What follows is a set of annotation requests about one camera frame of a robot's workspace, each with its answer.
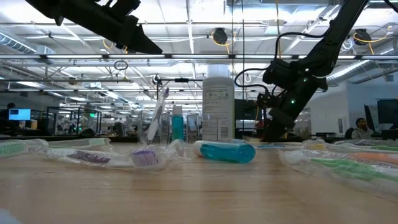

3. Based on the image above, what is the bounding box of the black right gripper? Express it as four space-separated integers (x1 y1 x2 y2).
256 74 328 142

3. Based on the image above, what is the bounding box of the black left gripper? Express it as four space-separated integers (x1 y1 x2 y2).
62 0 163 55

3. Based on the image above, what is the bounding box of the blue toothpaste tube white cap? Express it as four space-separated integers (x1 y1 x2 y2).
171 105 185 141
192 139 257 164

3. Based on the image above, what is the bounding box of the orange toothbrush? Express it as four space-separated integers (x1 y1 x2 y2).
302 139 398 167

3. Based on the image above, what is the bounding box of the green toothbrush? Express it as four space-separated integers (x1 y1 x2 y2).
278 148 398 197
332 138 398 153
48 137 112 149
0 138 50 159

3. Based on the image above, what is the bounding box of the purple toothbrush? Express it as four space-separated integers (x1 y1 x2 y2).
145 86 171 142
42 145 177 171

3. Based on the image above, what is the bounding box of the black equipment cabinet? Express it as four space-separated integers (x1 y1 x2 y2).
234 98 264 139

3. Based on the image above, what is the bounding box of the white wipes canister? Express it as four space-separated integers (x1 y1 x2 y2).
201 63 236 143

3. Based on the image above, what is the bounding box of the long ceiling light bar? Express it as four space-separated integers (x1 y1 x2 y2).
0 53 398 61

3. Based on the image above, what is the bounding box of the clear plastic cup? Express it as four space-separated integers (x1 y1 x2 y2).
138 111 200 144

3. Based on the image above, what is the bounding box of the large black monitor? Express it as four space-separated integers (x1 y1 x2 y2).
376 98 398 125

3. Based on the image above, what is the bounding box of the flat computer monitor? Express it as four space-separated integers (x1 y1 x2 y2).
7 108 32 122

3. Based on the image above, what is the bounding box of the black cable loop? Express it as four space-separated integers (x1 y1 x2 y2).
113 59 129 72

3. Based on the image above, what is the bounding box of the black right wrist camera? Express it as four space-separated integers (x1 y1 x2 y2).
262 58 296 91

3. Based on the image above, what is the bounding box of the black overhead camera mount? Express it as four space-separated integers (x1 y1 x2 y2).
151 73 205 94

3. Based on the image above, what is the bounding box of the black ceiling cable reel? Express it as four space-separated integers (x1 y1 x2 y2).
212 27 230 46
353 27 374 47

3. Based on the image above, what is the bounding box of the black right camera cable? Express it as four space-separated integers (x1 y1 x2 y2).
234 30 326 94

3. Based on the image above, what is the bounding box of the black hanging cable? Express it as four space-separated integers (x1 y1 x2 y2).
241 0 246 131

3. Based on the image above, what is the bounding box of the silver ventilation duct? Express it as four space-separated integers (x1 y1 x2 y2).
326 39 398 87
0 30 56 56

